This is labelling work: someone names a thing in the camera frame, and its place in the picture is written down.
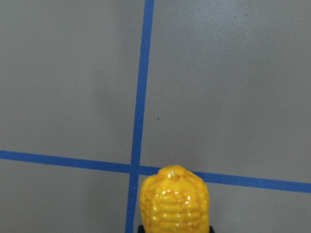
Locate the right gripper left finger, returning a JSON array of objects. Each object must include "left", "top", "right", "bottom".
[{"left": 137, "top": 225, "right": 143, "bottom": 233}]

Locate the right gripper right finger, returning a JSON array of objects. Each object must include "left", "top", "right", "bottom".
[{"left": 209, "top": 226, "right": 215, "bottom": 233}]

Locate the yellow corn cob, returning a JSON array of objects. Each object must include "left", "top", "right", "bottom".
[{"left": 139, "top": 165, "right": 212, "bottom": 233}]

